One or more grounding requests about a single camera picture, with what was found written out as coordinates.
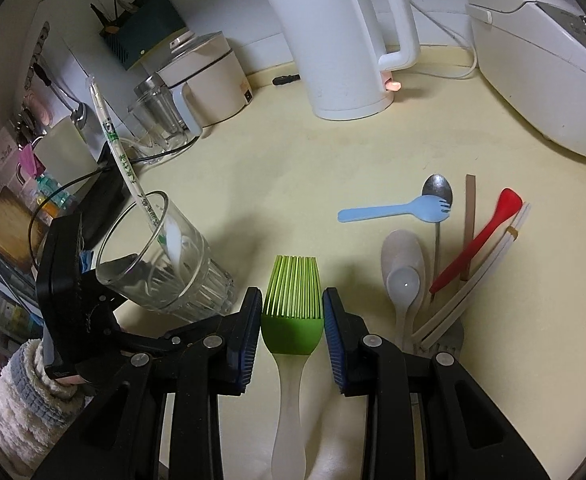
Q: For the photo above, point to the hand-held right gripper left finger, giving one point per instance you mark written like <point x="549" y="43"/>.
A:
<point x="250" y="340"/>

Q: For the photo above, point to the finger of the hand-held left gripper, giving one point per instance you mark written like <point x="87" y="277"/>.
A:
<point x="140" y="341"/>
<point x="115" y="266"/>

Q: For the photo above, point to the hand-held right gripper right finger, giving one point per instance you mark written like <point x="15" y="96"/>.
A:
<point x="335" y="340"/>

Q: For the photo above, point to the green silicone basting brush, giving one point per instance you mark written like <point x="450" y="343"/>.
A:
<point x="293" y="330"/>

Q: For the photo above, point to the clear ribbed drinking glass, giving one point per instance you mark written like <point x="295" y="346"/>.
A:
<point x="188" y="280"/>

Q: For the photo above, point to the small white plastic spoon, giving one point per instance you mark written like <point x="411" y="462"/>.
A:
<point x="405" y="285"/>

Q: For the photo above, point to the paper wooden chopsticks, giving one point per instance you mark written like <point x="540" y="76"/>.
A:
<point x="123" y="160"/>

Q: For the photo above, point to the large translucent plastic spoon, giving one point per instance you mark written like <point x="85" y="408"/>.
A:
<point x="398" y="250"/>

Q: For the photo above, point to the light blue plastic spork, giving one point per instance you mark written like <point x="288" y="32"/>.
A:
<point x="383" y="212"/>

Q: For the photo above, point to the red plastic spoon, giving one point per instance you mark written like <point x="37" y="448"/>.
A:
<point x="478" y="245"/>

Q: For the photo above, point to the metal spoon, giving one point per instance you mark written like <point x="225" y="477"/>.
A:
<point x="438" y="190"/>

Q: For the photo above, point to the black electric hot plate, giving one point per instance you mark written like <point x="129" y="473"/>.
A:
<point x="103" y="195"/>

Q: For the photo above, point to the orange drink bottle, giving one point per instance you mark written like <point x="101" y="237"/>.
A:
<point x="55" y="197"/>

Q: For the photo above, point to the wooden cutting board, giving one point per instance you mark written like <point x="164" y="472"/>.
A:
<point x="8" y="230"/>

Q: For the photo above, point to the small clear glass pitcher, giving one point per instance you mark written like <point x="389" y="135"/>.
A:
<point x="143" y="145"/>

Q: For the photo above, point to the white chopstick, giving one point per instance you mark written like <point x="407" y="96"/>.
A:
<point x="473" y="292"/>
<point x="473" y="272"/>

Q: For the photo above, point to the glass blender jar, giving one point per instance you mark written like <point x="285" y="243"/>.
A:
<point x="160" y="110"/>

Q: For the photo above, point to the pink hanging item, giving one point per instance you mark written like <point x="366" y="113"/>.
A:
<point x="40" y="107"/>

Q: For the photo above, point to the brown wooden stick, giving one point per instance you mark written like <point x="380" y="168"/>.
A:
<point x="469" y="210"/>

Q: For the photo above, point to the beige electric cooking pot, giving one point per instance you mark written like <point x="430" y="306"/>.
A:
<point x="213" y="85"/>

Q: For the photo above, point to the dark green utensil holder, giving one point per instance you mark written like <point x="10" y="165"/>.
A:
<point x="143" y="30"/>

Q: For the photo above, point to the white electric kettle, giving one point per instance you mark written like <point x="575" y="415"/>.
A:
<point x="338" y="50"/>

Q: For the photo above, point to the white rice cooker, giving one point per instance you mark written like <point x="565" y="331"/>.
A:
<point x="548" y="70"/>

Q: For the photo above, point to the white wall hook rail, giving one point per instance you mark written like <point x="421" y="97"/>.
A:
<point x="38" y="55"/>

